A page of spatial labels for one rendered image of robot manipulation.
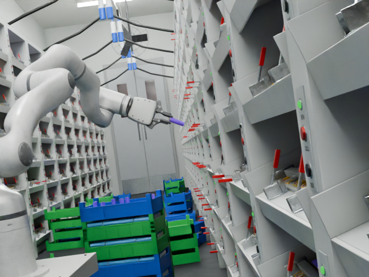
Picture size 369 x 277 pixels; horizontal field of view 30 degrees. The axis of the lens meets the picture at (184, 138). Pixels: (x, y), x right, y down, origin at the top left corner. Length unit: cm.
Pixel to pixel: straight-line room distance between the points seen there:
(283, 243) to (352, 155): 73
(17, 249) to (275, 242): 90
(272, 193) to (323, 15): 58
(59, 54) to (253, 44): 112
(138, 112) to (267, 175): 135
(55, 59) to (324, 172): 178
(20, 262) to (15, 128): 39
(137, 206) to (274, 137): 136
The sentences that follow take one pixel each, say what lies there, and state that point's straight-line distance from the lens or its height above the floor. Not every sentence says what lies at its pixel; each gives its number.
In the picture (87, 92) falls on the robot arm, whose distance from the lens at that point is 265.
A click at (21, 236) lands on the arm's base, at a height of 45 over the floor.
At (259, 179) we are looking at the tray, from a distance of 146.
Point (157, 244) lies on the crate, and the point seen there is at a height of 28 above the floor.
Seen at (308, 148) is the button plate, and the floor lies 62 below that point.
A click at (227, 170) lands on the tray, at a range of 216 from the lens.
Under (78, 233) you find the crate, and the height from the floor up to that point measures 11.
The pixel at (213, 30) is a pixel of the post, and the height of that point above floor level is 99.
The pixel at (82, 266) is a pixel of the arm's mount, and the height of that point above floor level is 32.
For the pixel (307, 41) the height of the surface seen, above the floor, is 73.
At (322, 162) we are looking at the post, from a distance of 77.
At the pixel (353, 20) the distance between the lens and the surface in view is 61.
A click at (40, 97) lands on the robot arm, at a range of 229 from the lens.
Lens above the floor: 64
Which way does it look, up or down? 1 degrees up
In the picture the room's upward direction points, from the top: 8 degrees counter-clockwise
